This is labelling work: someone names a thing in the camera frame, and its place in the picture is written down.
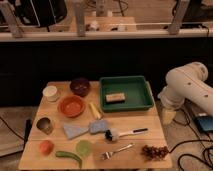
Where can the tan block in tray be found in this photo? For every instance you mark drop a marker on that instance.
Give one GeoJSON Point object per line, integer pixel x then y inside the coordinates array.
{"type": "Point", "coordinates": [116, 97]}

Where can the green plastic tray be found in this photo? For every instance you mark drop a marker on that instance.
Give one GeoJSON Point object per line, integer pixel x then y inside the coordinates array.
{"type": "Point", "coordinates": [135, 89]}

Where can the white cup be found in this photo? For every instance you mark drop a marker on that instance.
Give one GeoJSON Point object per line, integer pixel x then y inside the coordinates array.
{"type": "Point", "coordinates": [51, 93]}

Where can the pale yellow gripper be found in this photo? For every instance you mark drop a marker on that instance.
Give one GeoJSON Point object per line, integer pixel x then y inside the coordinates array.
{"type": "Point", "coordinates": [167, 116]}

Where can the green pepper toy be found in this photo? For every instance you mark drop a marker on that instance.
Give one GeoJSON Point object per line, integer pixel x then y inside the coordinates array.
{"type": "Point", "coordinates": [65, 154]}

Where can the red bowl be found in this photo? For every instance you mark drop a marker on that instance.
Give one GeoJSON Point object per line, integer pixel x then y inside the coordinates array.
{"type": "Point", "coordinates": [71, 106]}

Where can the blue cloth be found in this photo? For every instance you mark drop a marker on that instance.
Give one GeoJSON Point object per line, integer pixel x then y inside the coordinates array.
{"type": "Point", "coordinates": [73, 131]}

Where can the orange tomato toy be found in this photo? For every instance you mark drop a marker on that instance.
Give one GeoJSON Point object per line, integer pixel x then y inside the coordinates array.
{"type": "Point", "coordinates": [46, 147]}

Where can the silver fork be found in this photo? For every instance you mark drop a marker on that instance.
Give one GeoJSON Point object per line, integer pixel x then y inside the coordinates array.
{"type": "Point", "coordinates": [109, 154]}

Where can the black white dish brush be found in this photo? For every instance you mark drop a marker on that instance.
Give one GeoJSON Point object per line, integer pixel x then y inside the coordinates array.
{"type": "Point", "coordinates": [113, 135]}

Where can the dark maroon bowl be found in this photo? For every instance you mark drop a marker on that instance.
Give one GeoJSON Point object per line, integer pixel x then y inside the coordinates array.
{"type": "Point", "coordinates": [80, 86]}

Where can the blue sponge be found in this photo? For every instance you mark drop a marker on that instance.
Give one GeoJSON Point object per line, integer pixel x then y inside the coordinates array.
{"type": "Point", "coordinates": [98, 126]}

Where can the blue box on floor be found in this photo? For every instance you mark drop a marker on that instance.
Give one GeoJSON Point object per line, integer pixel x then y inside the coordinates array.
{"type": "Point", "coordinates": [204, 124]}

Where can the brown grape bunch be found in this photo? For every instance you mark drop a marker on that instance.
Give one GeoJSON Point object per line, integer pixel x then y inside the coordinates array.
{"type": "Point", "coordinates": [154, 153]}

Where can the metal cup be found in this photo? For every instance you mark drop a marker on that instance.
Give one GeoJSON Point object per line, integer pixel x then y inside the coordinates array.
{"type": "Point", "coordinates": [45, 125]}

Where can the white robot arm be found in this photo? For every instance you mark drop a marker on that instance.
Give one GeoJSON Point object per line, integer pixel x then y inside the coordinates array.
{"type": "Point", "coordinates": [186, 82]}

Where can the black bag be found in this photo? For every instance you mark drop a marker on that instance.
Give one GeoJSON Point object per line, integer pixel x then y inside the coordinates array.
{"type": "Point", "coordinates": [40, 13]}

